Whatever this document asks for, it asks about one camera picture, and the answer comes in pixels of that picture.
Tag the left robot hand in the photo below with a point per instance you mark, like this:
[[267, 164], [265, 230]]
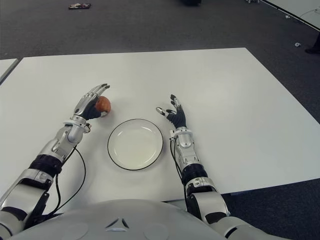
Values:
[[86, 105]]

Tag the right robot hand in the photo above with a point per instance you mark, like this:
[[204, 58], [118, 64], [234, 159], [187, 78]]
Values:
[[178, 117]]

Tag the red-yellow apple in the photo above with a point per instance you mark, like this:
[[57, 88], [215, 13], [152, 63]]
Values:
[[104, 104]]

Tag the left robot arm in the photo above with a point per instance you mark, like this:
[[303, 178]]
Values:
[[45, 155]]

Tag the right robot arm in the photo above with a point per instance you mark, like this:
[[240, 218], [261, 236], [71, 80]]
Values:
[[187, 147]]

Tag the white plate with black rim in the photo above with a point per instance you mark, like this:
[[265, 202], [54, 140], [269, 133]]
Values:
[[136, 145]]

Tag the neighbouring white table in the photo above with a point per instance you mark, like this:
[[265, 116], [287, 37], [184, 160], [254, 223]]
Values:
[[6, 67]]

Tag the dark flat object on floor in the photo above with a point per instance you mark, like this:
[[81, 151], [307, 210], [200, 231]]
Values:
[[80, 6]]

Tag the grey robot torso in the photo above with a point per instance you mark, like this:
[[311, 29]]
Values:
[[120, 220]]

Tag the small white floor object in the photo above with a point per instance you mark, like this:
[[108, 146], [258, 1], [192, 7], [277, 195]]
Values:
[[297, 44]]

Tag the dark shoe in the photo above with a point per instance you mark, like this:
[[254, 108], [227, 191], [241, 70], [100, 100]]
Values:
[[313, 50]]

